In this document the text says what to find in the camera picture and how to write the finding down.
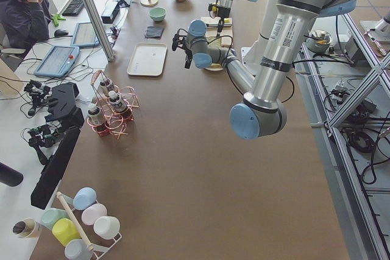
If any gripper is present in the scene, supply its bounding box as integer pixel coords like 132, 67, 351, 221
182, 41, 193, 69
216, 17, 225, 37

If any cream rabbit tray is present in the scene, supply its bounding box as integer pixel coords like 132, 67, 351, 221
127, 43, 167, 77

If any wooden cutting board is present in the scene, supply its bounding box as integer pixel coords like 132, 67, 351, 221
200, 16, 233, 47

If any white round plate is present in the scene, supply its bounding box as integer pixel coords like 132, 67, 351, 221
205, 64, 224, 72

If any grey folded cloth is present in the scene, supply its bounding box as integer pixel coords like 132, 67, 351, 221
144, 26, 165, 39

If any green bowl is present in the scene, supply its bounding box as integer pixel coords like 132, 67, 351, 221
149, 7, 166, 22

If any front tea bottle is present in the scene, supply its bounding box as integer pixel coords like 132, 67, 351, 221
108, 90, 129, 120

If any tea bottle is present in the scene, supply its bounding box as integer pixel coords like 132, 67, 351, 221
108, 90, 129, 120
99, 79, 115, 97
88, 103, 108, 136

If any right tea bottle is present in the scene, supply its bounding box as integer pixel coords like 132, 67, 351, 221
99, 79, 115, 97

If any far blue teach pendant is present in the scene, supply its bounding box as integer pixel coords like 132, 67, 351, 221
71, 23, 99, 48

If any blue teach pendant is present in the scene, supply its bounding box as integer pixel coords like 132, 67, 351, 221
34, 46, 80, 77
71, 23, 99, 48

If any back left tea bottle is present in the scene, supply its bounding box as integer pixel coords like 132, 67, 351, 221
88, 103, 108, 136

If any black keyboard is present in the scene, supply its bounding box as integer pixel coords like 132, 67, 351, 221
62, 0, 84, 16

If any near blue teach pendant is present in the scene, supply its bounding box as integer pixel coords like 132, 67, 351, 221
34, 46, 80, 77

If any black computer mouse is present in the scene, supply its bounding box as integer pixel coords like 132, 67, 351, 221
54, 29, 69, 38

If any seated person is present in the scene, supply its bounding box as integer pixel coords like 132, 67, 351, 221
1, 0, 51, 51

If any pink cup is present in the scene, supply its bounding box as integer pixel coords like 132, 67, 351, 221
81, 203, 107, 225

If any white cup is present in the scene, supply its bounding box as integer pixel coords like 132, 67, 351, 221
93, 216, 120, 240

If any mint green cup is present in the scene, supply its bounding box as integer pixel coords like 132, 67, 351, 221
41, 208, 69, 230

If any yellow cup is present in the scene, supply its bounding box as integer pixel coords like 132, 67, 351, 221
52, 218, 81, 247

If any white cup rack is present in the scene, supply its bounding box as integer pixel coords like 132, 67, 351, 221
56, 192, 122, 259

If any grey blue cup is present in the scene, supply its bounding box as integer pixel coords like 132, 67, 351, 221
65, 239, 93, 260

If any paper cup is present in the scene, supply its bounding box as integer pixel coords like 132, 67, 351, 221
12, 218, 42, 238

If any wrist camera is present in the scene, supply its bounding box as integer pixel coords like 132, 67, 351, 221
208, 3, 230, 19
171, 29, 187, 51

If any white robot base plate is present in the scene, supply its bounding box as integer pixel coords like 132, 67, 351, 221
241, 46, 260, 66

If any aluminium frame post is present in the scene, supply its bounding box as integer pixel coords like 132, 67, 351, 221
82, 0, 115, 62

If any copper wire bottle rack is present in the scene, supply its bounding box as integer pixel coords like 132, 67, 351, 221
87, 69, 140, 138

